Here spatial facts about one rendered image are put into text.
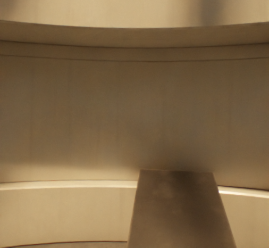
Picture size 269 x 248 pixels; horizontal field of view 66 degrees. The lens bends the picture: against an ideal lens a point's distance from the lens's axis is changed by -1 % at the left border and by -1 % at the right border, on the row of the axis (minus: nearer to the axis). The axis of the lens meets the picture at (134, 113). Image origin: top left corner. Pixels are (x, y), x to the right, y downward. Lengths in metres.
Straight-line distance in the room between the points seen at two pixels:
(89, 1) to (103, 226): 0.43
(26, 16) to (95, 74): 0.17
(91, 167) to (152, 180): 0.14
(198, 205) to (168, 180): 0.07
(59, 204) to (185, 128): 0.30
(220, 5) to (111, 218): 0.45
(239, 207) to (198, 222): 0.13
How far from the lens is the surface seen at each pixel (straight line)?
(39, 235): 0.51
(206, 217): 0.38
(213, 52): 0.49
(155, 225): 0.36
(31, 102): 0.49
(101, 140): 0.47
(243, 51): 0.50
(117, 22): 0.40
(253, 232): 0.50
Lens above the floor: 0.26
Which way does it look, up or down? 1 degrees up
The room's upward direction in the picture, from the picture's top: 1 degrees clockwise
